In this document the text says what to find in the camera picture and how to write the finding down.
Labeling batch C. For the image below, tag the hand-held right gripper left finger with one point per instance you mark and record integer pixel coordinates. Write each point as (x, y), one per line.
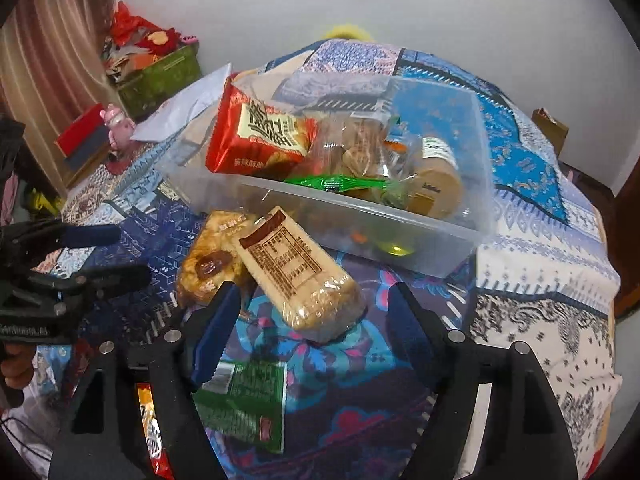
(215, 332)

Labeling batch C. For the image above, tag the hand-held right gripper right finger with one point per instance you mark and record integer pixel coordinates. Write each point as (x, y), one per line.
(412, 335)

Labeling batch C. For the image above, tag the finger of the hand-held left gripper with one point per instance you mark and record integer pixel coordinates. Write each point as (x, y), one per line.
(110, 280)
(90, 236)

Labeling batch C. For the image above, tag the green jelly cup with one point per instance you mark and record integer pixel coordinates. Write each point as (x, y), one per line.
(395, 248)

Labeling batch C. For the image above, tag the wafer packet with brown label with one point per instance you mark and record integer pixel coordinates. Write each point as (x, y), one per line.
(300, 280)

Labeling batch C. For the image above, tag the clear plastic storage container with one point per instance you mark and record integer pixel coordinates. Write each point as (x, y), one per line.
(350, 220)

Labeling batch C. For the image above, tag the clear bag of round pastries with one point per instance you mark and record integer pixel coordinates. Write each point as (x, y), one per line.
(357, 152)

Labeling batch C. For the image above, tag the red packet with beige label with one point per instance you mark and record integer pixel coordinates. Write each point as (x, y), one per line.
(260, 132)

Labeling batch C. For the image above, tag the person's left hand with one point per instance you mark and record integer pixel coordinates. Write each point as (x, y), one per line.
(17, 365)

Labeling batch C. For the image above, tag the brown filled pastry packet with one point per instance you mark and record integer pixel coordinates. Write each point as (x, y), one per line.
(210, 260)

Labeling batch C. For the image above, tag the dark green snack packet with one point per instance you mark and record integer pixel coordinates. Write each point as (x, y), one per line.
(247, 402)

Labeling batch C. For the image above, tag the red flat box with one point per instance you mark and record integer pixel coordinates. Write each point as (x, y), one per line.
(82, 132)

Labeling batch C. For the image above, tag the pink plush toy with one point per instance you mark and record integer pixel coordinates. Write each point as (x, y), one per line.
(117, 127)

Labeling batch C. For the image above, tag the large red cartoon snack packet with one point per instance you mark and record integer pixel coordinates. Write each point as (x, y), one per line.
(152, 435)

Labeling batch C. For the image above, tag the green storage basket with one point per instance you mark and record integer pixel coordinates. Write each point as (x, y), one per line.
(160, 82)

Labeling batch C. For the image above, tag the striped brown curtain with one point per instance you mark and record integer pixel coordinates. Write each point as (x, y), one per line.
(50, 60)

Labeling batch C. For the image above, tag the green bin of toys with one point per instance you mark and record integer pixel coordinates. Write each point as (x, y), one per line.
(140, 35)

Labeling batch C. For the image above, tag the small cardboard box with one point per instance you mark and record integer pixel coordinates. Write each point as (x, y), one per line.
(550, 127)

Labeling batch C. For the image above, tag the yellow curved foam tube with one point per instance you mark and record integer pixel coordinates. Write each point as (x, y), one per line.
(350, 30)

